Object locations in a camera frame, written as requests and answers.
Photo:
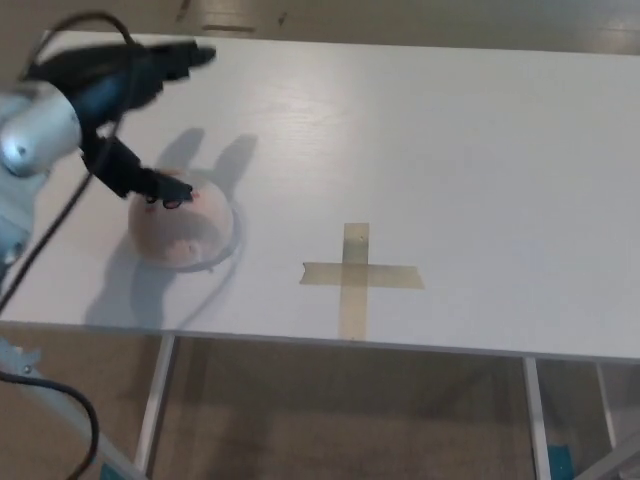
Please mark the teal floor marker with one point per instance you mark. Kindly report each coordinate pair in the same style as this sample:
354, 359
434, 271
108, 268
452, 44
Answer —
108, 471
558, 462

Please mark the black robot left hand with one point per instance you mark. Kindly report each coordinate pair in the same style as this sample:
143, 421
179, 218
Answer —
110, 75

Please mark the beige tape strip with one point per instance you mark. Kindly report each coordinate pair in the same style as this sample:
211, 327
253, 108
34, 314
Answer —
355, 310

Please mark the grey metal stand bar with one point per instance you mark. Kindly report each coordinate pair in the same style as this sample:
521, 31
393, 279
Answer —
60, 415
612, 457

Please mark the thin white table leg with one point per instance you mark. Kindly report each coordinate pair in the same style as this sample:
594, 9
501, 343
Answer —
607, 405

